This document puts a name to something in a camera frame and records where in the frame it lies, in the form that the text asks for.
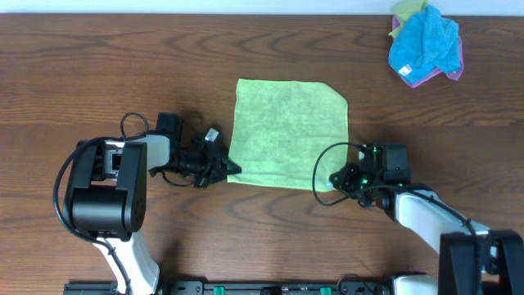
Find green cloth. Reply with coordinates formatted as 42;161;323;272
228;79;349;193

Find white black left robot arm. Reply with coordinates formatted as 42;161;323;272
54;129;242;294

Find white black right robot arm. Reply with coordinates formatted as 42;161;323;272
329;161;523;294

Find pink cloth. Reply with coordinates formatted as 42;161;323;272
391;14;465;89

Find blue cloth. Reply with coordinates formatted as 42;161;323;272
387;3;462;85

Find yellow-green cloth in pile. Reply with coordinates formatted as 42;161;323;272
388;0;429;39

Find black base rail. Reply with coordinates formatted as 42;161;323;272
63;279;479;295

